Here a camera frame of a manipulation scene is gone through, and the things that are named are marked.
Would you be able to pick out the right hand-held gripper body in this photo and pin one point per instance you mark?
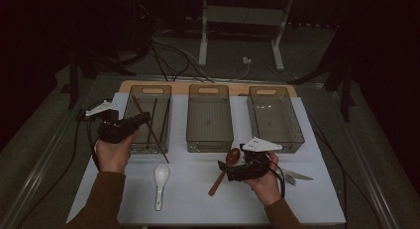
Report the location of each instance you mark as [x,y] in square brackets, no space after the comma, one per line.
[251,171]

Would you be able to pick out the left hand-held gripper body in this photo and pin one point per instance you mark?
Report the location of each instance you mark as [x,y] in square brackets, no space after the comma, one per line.
[114,131]

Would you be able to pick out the brown wooden spoon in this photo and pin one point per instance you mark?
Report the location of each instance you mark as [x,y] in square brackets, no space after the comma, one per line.
[233,155]

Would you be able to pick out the smoky transparent plastic bin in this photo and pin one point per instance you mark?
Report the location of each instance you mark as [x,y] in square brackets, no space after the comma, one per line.
[274,123]
[142,96]
[209,116]

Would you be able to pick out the brown wooden chopstick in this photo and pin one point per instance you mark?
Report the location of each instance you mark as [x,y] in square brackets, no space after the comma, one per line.
[158,144]

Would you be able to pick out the metal fork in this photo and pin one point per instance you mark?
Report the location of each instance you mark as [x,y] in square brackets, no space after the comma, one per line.
[290,180]

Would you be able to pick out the metal knife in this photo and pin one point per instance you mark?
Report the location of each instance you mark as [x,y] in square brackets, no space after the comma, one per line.
[300,176]

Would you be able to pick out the white ceramic spoon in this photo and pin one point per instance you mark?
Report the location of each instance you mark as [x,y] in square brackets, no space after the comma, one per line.
[161,172]

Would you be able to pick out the person's left hand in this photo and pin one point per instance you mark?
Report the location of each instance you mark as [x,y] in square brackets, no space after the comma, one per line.
[112,156]

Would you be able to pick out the person's right hand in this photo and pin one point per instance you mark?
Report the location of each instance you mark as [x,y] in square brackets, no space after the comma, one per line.
[269,189]

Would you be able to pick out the white table mat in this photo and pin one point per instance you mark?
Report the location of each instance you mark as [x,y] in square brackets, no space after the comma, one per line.
[198,196]

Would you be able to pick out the black stand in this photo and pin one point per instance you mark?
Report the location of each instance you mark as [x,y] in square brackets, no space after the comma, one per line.
[345,96]
[73,87]

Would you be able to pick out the white plug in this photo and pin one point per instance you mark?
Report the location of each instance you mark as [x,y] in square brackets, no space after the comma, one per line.
[246,60]

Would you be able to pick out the white metal stand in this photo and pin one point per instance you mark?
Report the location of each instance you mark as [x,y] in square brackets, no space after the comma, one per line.
[244,16]

